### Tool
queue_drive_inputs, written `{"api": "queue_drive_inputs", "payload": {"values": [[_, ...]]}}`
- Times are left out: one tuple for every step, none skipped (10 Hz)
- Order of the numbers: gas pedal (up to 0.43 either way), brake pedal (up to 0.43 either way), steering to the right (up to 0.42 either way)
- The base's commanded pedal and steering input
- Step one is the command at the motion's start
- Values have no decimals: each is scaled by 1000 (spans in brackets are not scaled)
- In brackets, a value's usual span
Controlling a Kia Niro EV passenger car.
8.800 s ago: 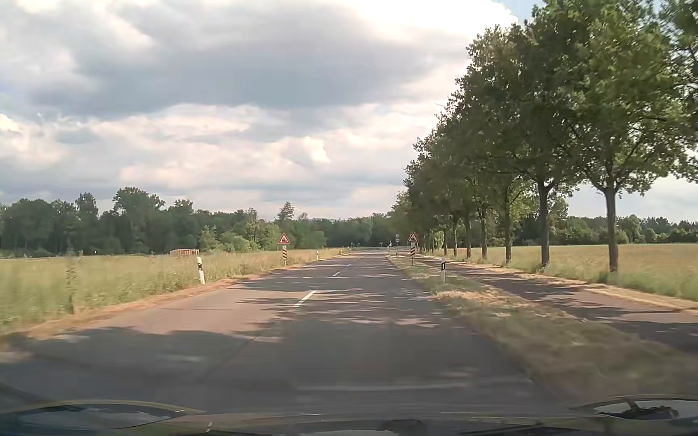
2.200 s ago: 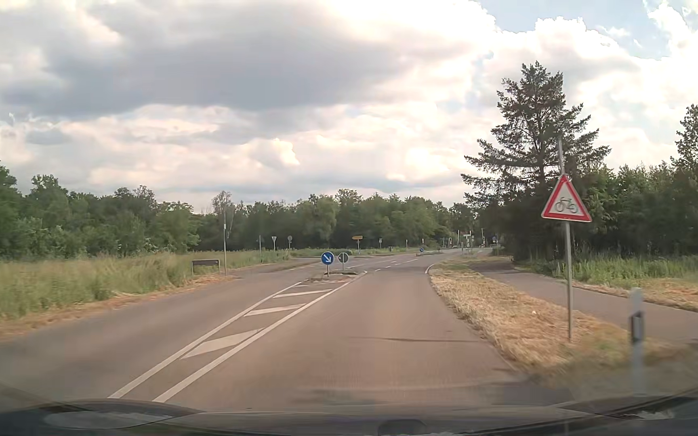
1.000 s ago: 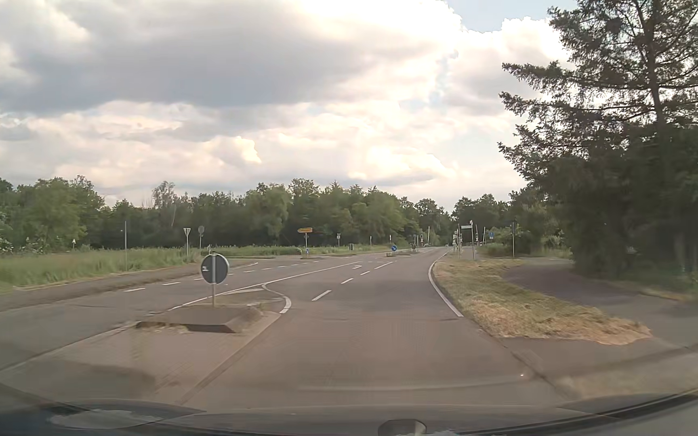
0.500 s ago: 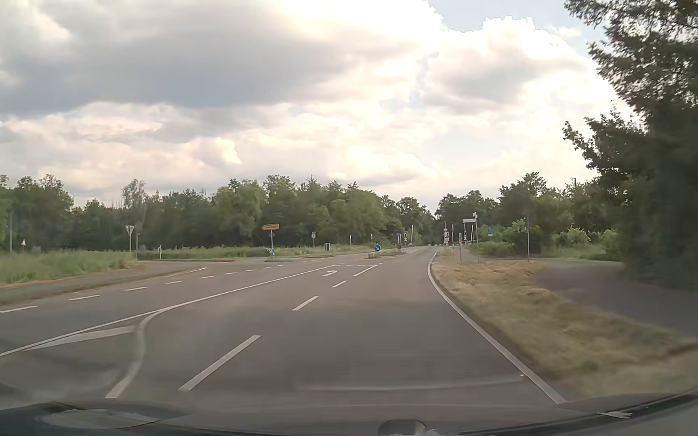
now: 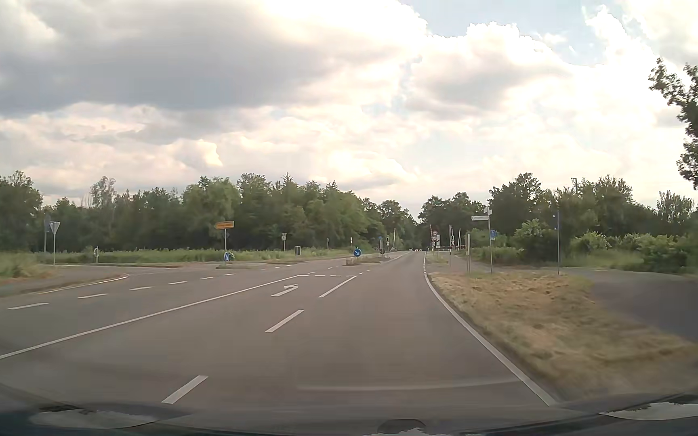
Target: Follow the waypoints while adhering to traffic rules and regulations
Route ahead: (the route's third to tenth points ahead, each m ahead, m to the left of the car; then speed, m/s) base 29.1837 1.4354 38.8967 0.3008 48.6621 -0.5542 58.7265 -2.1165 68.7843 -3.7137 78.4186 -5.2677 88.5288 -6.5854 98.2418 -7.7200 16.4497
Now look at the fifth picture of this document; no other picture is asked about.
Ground grey asphalt side path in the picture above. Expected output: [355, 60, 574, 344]
[443, 254, 698, 358]

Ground dry grass verge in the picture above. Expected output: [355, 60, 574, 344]
[429, 270, 698, 402]

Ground group of green trees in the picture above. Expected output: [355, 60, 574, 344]
[418, 172, 698, 255]

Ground car's own bonnet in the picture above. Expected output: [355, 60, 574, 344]
[0, 371, 698, 436]

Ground level crossing signals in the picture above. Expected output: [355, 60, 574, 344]
[428, 224, 464, 254]

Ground grey asphalt road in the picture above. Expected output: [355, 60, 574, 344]
[0, 251, 562, 419]

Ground road markings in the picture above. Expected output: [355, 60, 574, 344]
[0, 253, 561, 407]

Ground green grass field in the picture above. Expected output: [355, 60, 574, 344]
[34, 247, 356, 265]

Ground yellow direction sign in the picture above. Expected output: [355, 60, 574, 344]
[214, 220, 236, 254]

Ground wood of green trees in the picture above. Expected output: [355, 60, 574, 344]
[0, 171, 424, 253]

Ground green bushes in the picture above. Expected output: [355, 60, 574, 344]
[470, 219, 698, 275]

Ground white signpost on pole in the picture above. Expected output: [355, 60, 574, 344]
[471, 207, 494, 275]

